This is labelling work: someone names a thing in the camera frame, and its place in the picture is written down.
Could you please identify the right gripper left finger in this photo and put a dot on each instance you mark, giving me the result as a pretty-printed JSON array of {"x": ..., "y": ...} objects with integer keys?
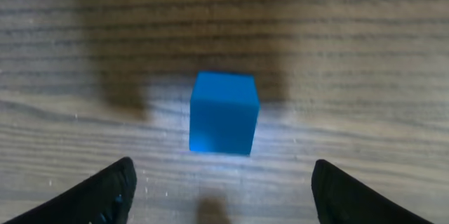
[{"x": 87, "y": 199}]

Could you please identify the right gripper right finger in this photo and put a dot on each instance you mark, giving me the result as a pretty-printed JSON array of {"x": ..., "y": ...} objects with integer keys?
[{"x": 347, "y": 199}]

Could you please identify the blue cube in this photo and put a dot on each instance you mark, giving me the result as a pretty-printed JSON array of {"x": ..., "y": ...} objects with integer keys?
[{"x": 222, "y": 115}]

